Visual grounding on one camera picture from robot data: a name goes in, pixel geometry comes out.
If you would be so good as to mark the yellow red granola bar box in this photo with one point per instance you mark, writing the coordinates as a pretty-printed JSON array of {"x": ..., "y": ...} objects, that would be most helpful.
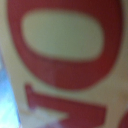
[{"x": 66, "y": 66}]

